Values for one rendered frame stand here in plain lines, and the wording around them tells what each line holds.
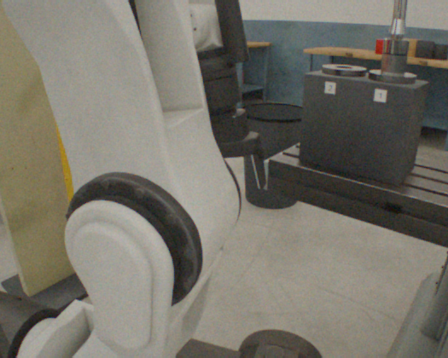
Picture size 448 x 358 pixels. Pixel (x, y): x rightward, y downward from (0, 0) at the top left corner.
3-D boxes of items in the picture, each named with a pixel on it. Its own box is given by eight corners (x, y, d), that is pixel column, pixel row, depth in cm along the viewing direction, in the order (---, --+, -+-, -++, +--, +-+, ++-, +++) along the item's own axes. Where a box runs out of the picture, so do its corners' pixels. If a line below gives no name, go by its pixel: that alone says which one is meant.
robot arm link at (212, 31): (164, 92, 53) (145, 12, 50) (194, 79, 63) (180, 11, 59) (238, 79, 49) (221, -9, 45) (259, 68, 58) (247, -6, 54)
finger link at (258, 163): (257, 190, 60) (250, 153, 58) (262, 182, 63) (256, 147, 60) (267, 190, 59) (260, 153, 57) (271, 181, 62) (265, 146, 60)
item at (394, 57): (404, 77, 66) (408, 46, 63) (378, 73, 68) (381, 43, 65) (405, 73, 69) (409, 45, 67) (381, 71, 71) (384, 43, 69)
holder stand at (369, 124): (398, 187, 69) (416, 80, 61) (297, 160, 82) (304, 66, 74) (414, 169, 77) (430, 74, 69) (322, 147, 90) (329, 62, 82)
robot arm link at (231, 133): (175, 166, 59) (156, 91, 55) (200, 147, 67) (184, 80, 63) (253, 161, 54) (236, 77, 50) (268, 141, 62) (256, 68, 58)
